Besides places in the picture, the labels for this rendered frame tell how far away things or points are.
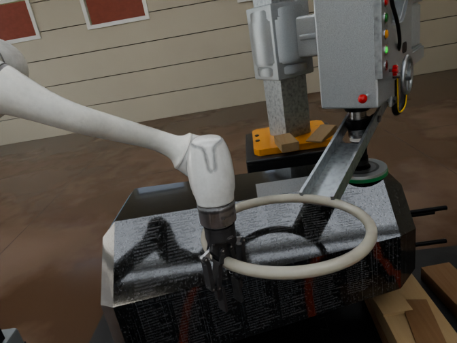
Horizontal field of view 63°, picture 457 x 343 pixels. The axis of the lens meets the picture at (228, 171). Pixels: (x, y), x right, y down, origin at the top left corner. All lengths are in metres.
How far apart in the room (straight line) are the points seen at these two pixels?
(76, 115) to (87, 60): 7.16
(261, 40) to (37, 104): 1.59
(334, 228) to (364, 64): 0.61
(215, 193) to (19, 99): 0.43
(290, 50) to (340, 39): 0.79
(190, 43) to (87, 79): 2.16
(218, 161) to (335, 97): 0.77
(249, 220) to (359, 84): 0.65
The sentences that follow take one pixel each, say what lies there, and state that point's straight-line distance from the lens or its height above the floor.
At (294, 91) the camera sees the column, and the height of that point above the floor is 1.06.
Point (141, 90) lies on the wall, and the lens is 7.79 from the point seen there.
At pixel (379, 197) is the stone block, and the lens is 1.58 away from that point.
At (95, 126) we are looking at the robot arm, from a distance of 0.85.
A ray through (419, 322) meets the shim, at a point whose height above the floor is 0.22.
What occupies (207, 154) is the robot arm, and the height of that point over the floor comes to 1.23.
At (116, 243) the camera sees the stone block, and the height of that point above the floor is 0.75.
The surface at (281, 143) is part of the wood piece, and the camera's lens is 2.11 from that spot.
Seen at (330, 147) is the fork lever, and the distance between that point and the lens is 1.47.
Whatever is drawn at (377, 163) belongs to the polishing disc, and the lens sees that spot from 1.68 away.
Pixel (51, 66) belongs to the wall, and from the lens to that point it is 8.26.
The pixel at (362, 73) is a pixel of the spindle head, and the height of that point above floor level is 1.25.
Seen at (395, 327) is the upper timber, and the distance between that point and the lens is 1.83.
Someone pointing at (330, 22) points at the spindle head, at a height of 1.43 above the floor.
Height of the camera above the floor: 1.47
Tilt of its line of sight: 21 degrees down
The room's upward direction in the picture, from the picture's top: 10 degrees counter-clockwise
